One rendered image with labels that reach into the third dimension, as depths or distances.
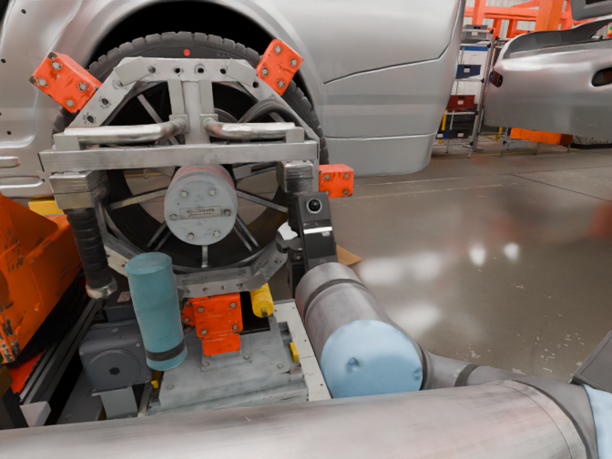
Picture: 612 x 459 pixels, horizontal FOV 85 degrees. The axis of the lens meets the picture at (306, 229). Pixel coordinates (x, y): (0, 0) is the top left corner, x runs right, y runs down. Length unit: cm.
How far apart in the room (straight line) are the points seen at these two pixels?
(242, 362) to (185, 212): 68
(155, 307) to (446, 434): 65
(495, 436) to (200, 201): 55
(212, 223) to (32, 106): 83
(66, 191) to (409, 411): 53
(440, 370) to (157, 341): 59
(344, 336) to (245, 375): 86
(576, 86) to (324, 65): 201
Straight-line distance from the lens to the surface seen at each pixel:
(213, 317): 93
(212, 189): 64
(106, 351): 115
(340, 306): 36
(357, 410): 18
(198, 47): 85
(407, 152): 143
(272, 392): 123
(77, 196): 60
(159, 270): 73
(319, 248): 47
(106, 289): 65
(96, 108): 79
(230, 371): 120
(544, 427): 30
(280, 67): 77
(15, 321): 99
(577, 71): 295
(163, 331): 81
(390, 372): 34
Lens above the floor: 106
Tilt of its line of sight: 22 degrees down
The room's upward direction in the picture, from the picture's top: straight up
